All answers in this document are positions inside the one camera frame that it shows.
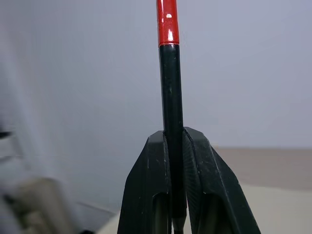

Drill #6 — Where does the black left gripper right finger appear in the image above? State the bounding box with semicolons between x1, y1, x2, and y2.
182;126;255;234

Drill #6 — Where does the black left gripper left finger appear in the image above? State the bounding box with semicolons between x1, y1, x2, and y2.
117;130;174;234

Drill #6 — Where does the black marker with red cap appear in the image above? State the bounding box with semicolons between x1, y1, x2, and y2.
156;0;188;234

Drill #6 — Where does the blurred beige box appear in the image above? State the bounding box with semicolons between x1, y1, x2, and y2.
0;177;76;234

